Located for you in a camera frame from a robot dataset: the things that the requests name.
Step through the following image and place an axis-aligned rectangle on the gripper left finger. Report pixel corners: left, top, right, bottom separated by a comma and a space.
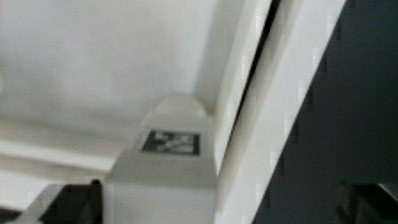
11, 179, 106, 224

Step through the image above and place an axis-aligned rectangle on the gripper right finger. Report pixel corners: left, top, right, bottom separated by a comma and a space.
336, 182, 398, 224

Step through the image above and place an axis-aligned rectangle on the white table leg with tag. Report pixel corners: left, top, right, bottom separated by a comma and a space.
103, 95, 217, 224

